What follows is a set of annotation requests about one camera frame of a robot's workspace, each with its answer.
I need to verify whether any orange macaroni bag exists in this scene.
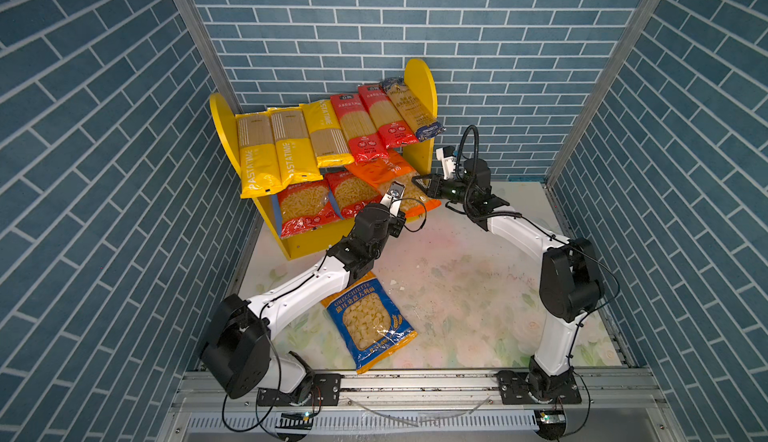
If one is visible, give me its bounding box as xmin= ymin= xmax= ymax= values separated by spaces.
xmin=345 ymin=149 xmax=441 ymax=218

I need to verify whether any floral table mat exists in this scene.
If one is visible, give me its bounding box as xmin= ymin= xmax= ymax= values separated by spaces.
xmin=239 ymin=181 xmax=622 ymax=370

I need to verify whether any red fusilli bag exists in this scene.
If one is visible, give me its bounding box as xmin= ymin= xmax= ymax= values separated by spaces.
xmin=325 ymin=171 xmax=382 ymax=219

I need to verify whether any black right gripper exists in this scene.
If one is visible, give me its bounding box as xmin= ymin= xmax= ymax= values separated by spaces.
xmin=414 ymin=173 xmax=476 ymax=208

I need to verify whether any red labelled spaghetti bag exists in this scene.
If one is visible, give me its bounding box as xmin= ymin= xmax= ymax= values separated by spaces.
xmin=330 ymin=94 xmax=389 ymax=162

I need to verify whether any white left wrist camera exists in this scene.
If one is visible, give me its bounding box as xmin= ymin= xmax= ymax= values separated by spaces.
xmin=381 ymin=181 xmax=405 ymax=217

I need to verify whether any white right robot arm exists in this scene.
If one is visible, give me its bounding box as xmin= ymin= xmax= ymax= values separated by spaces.
xmin=412 ymin=125 xmax=605 ymax=404

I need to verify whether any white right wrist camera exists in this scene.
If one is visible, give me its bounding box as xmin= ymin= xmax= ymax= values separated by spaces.
xmin=435 ymin=146 xmax=457 ymax=180

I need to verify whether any yellow Pastatime spaghetti bag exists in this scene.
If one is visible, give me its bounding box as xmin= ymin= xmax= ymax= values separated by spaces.
xmin=269 ymin=108 xmax=322 ymax=186
xmin=237 ymin=113 xmax=285 ymax=199

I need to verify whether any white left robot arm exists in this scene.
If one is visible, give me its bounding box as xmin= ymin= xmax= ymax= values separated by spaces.
xmin=200 ymin=196 xmax=406 ymax=403

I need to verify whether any yellow shelf with coloured boards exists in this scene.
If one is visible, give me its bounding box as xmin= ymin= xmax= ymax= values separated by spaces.
xmin=209 ymin=58 xmax=438 ymax=260

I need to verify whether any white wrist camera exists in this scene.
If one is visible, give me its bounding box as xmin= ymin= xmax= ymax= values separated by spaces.
xmin=435 ymin=146 xmax=457 ymax=180
xmin=381 ymin=181 xmax=405 ymax=217

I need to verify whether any blue shell pasta bag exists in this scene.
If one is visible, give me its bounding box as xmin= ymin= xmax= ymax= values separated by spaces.
xmin=321 ymin=272 xmax=418 ymax=374

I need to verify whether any red macaroni bag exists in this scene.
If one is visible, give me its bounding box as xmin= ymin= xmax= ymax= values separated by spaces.
xmin=277 ymin=180 xmax=340 ymax=238

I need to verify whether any dark labelled spaghetti bag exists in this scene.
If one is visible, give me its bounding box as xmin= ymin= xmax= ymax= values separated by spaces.
xmin=381 ymin=78 xmax=444 ymax=141

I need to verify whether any metal base rail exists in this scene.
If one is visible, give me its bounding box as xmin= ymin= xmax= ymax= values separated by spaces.
xmin=160 ymin=367 xmax=681 ymax=441

